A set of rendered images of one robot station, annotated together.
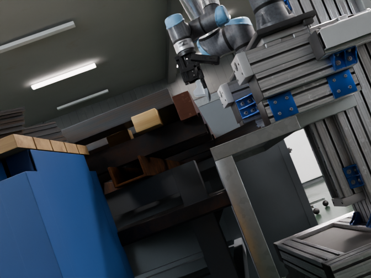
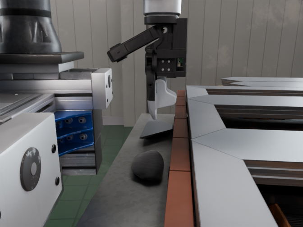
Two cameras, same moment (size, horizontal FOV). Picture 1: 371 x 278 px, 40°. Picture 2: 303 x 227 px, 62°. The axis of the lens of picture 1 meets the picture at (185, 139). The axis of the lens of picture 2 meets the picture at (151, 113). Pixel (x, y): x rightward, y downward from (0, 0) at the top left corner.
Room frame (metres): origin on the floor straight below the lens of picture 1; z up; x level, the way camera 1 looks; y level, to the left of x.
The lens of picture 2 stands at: (2.52, -0.12, 1.06)
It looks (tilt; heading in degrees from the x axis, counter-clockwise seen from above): 15 degrees down; 183
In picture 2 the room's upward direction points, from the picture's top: straight up
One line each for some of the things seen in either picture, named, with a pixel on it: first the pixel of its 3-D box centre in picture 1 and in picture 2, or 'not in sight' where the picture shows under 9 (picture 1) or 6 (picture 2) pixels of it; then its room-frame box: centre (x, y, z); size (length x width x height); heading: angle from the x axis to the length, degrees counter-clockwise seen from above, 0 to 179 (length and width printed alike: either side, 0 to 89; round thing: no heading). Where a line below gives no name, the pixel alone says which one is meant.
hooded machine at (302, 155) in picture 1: (296, 146); not in sight; (8.48, -1.65, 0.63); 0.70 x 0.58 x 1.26; 2
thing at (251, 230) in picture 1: (246, 210); not in sight; (1.78, -0.11, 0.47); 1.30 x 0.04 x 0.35; 176
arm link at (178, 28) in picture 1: (178, 29); not in sight; (1.98, -0.13, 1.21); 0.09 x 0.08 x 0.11; 158
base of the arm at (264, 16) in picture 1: (273, 17); (28, 32); (1.86, -0.46, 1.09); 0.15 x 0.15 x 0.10
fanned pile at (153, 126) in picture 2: (236, 137); (160, 127); (1.43, -0.13, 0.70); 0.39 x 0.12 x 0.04; 176
